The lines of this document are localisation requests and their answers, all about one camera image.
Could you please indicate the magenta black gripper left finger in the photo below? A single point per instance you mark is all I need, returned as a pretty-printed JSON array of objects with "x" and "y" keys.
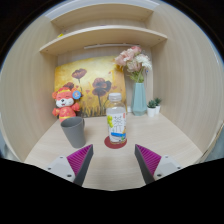
[{"x": 79, "y": 162}]

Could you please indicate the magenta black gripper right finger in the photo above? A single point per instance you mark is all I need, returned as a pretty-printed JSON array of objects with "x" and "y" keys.
[{"x": 148, "y": 162}]

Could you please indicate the clear plastic water bottle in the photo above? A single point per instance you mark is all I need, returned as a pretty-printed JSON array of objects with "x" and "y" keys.
[{"x": 116, "y": 118}]

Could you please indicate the red round coaster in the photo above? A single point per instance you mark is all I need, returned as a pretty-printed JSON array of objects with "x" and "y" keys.
[{"x": 111, "y": 145}]

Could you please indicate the grey plastic cup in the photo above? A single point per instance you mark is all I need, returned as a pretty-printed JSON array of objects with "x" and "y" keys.
[{"x": 73, "y": 129}]

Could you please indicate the small potted succulent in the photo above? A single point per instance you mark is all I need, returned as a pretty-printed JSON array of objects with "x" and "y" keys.
[
  {"x": 158, "y": 102},
  {"x": 151, "y": 108}
]

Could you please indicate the teal ceramic vase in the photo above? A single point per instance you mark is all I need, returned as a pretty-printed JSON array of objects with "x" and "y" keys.
[{"x": 138, "y": 103}]

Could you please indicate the red plush mascot toy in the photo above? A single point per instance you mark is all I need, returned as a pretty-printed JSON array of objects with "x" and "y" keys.
[{"x": 66, "y": 105}]

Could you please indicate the yellow poppy flower painting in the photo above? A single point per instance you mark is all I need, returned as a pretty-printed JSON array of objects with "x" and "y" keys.
[{"x": 95, "y": 78}]

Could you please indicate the pink white flower bouquet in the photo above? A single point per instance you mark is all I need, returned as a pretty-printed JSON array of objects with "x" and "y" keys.
[{"x": 135, "y": 63}]

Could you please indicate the lower wooden shelf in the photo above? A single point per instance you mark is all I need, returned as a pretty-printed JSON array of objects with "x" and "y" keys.
[{"x": 103, "y": 35}]

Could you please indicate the wooden shelf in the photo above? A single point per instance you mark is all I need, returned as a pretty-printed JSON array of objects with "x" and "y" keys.
[
  {"x": 101, "y": 11},
  {"x": 103, "y": 35}
]

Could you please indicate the upper wooden shelf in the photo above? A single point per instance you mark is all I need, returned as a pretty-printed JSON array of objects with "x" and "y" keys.
[{"x": 101, "y": 11}]

